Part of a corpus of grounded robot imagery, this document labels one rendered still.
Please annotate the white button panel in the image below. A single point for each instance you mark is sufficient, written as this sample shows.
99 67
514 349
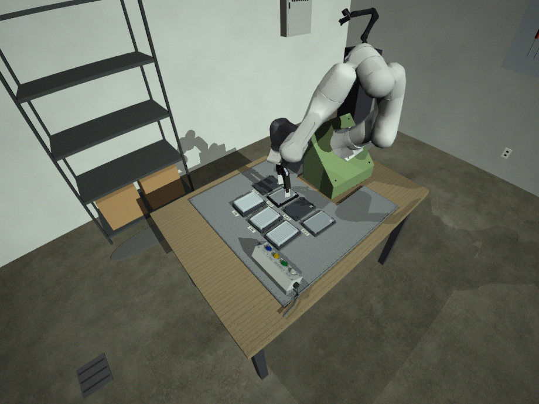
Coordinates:
285 277

